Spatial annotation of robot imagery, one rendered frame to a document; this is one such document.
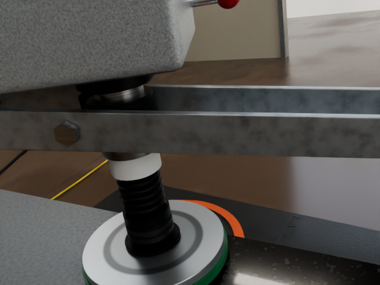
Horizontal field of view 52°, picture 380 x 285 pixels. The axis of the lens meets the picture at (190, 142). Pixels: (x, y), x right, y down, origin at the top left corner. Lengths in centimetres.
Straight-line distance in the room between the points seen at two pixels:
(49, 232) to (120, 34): 47
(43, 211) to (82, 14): 53
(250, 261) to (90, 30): 38
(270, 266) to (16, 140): 37
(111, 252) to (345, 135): 36
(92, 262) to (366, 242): 147
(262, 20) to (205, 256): 492
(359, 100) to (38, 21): 41
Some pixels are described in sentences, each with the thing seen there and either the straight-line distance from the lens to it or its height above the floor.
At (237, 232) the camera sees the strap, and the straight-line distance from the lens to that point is 194.
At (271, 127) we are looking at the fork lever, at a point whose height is 102.
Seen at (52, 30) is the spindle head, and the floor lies 116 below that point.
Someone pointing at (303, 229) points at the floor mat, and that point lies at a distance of 194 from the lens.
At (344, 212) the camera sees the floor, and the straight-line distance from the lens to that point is 210.
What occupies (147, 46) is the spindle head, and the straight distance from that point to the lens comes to 37.
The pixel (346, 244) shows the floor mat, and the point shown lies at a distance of 188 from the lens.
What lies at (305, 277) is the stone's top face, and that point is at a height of 80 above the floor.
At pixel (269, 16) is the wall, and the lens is 533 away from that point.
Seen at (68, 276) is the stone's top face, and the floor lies 80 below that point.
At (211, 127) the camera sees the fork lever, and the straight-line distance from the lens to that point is 44.
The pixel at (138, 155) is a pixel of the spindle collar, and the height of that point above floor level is 99.
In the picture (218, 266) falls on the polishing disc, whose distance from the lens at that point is 56.
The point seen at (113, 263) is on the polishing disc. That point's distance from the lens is 58.
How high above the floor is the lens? 119
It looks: 23 degrees down
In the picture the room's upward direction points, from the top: 9 degrees counter-clockwise
